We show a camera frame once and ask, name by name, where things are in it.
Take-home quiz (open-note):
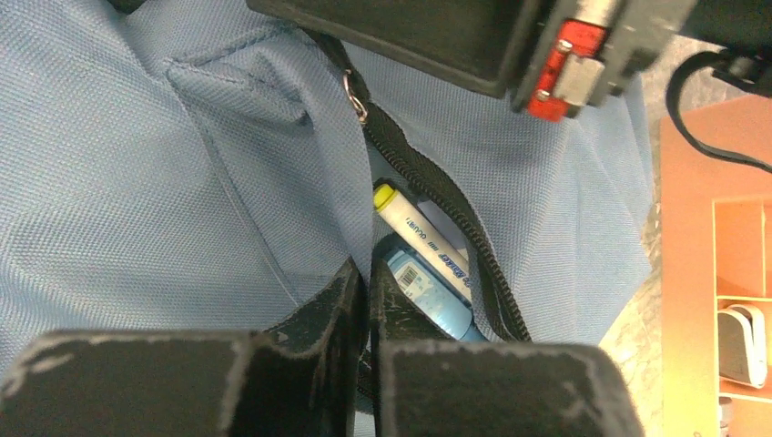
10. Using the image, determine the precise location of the blue-grey backpack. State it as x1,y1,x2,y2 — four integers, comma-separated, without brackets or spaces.
0,0,658,437

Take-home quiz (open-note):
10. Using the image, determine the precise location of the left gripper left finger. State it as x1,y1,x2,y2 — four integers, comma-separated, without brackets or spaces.
1,261,367,436

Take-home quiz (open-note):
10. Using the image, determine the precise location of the orange plastic desk organizer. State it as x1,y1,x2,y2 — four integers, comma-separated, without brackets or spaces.
660,118,771,436

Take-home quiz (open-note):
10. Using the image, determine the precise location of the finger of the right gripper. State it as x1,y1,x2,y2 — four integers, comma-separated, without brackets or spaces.
247,0,537,97

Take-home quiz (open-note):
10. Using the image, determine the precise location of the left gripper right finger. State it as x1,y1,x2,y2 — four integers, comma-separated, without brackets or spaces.
370,260,644,436

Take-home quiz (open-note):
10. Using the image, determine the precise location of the yellow pen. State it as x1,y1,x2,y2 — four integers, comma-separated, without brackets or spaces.
373,184,472,303

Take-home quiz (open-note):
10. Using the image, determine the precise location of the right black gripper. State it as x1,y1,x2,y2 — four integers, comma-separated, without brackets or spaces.
510,1,771,121

